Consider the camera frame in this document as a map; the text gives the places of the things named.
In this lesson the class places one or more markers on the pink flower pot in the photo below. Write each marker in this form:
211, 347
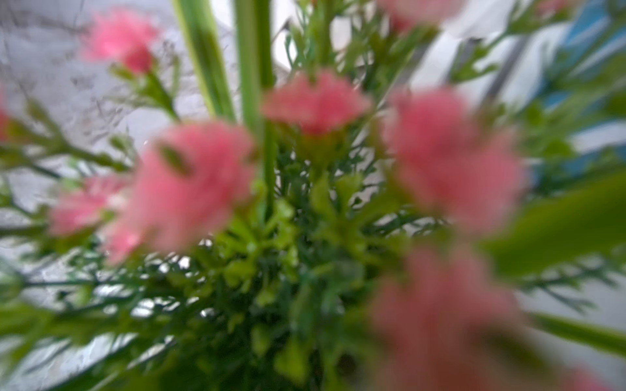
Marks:
194, 197

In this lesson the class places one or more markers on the blue white two-tier rack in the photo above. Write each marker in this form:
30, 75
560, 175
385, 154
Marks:
459, 146

